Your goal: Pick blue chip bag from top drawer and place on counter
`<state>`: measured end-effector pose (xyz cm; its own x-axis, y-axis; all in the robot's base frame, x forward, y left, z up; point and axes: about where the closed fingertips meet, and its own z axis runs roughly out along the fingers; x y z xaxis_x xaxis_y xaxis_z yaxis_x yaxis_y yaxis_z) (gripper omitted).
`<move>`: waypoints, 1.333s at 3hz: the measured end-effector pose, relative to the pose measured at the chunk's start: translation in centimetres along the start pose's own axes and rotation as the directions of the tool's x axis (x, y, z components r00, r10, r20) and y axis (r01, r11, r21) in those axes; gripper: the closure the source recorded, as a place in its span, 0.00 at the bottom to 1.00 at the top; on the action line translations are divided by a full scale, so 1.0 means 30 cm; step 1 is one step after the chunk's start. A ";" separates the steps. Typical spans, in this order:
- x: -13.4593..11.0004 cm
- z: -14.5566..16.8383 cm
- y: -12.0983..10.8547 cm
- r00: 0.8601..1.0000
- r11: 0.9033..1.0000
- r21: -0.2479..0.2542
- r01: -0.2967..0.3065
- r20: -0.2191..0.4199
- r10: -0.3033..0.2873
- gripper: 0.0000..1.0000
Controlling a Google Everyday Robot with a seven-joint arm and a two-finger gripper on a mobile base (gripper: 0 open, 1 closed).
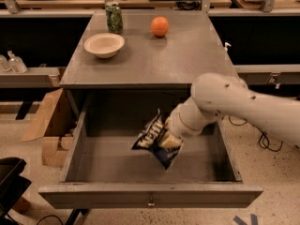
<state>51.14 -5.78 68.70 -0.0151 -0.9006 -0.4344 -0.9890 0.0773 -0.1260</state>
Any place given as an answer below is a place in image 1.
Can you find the metal drawer knob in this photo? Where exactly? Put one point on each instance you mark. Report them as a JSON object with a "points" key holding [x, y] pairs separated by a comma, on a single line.
{"points": [[151, 203]]}

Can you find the grey shelf rail right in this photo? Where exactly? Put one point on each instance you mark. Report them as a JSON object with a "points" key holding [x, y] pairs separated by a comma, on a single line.
{"points": [[269, 74]]}

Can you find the green soda can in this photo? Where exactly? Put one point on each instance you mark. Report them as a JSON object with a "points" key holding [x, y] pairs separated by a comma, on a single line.
{"points": [[114, 17]]}

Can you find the grey cabinet counter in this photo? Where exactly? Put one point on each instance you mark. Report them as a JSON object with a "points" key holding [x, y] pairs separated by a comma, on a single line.
{"points": [[190, 48]]}

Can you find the orange fruit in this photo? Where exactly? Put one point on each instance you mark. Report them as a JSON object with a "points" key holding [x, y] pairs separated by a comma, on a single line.
{"points": [[159, 26]]}

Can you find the white bowl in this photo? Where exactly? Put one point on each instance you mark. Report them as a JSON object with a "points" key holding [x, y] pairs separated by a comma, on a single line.
{"points": [[105, 45]]}

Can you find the grey shelf rail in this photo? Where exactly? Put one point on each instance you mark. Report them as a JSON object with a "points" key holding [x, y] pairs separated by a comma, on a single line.
{"points": [[34, 77], [269, 74]]}

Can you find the brown cardboard box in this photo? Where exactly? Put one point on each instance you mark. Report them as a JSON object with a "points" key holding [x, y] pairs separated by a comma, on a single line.
{"points": [[52, 123]]}

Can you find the grey shelf rail left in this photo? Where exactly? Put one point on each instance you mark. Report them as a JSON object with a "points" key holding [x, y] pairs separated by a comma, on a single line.
{"points": [[34, 77]]}

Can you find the blue chip bag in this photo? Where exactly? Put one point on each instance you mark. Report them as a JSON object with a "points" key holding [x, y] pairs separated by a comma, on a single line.
{"points": [[148, 140]]}

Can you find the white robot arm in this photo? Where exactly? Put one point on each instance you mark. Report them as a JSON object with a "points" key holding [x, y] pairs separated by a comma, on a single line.
{"points": [[213, 96]]}

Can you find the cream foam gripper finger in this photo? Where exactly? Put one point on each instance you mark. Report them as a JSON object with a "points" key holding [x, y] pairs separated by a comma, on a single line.
{"points": [[168, 141]]}

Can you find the grey open drawer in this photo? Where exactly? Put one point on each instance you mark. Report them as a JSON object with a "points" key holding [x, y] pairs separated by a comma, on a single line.
{"points": [[102, 171]]}

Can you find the small white spray bottle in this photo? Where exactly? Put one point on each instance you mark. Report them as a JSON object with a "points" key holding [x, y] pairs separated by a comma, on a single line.
{"points": [[227, 46]]}

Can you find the black chair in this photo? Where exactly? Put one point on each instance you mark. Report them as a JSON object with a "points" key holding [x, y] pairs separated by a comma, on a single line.
{"points": [[12, 186]]}

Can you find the clear plastic bottle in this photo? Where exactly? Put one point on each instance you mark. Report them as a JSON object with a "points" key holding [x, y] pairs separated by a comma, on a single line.
{"points": [[16, 63]]}

